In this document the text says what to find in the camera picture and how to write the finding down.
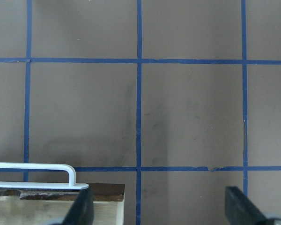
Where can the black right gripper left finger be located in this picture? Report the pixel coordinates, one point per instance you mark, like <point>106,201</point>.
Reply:
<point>82,210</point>

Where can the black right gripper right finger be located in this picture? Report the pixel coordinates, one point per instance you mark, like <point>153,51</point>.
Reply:
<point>239,210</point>

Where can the white drawer handle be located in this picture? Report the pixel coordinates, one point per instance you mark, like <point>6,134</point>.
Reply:
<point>70,185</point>

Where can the dark wooden drawer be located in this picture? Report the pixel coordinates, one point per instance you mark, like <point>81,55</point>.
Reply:
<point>23,206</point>

